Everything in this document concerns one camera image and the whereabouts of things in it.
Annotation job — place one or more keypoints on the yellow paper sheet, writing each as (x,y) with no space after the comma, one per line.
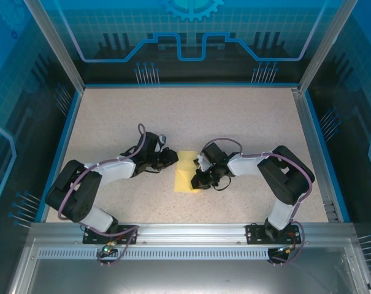
(185,180)

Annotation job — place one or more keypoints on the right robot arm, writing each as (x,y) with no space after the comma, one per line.
(283,177)

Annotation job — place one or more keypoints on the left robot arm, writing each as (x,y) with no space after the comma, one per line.
(74,196)

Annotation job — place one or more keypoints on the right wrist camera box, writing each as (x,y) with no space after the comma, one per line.
(203,162)

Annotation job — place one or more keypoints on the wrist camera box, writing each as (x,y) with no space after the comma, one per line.
(203,162)
(162,139)

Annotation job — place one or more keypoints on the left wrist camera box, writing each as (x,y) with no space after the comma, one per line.
(162,139)

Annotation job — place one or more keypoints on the aluminium mounting rail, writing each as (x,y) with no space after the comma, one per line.
(191,232)

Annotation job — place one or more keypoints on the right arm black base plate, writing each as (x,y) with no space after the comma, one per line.
(253,235)

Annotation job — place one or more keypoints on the metal frame tray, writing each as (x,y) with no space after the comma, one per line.
(188,278)

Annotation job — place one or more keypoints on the aluminium side rail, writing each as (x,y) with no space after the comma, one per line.
(306,122)

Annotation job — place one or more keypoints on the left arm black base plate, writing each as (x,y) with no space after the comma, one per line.
(91,238)

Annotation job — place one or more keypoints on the aluminium frame post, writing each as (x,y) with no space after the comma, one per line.
(325,46)
(57,46)

